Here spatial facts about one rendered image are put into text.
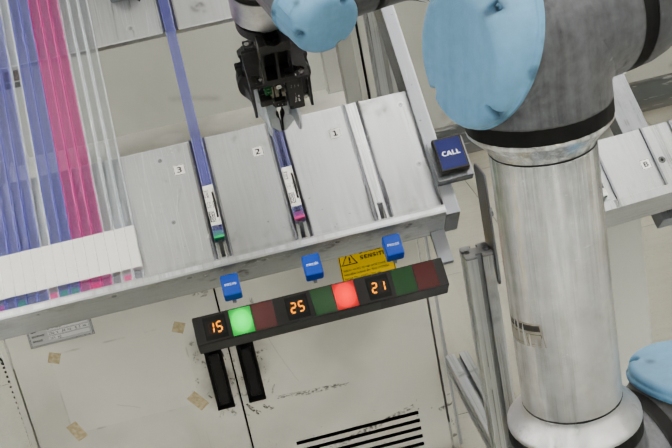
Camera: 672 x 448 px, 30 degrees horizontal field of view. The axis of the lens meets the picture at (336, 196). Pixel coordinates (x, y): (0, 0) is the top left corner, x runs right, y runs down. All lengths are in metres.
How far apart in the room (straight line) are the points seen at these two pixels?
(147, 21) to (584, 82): 1.03
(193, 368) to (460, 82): 1.22
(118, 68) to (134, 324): 1.65
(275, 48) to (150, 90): 2.22
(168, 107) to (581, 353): 2.69
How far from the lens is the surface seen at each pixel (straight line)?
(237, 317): 1.65
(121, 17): 1.86
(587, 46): 0.93
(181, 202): 1.71
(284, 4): 1.26
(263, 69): 1.42
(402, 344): 2.12
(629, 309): 1.95
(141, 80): 3.60
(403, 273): 1.67
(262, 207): 1.70
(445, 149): 1.68
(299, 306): 1.65
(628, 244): 1.90
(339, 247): 1.68
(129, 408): 2.11
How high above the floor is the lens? 1.41
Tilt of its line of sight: 23 degrees down
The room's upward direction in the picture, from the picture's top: 11 degrees counter-clockwise
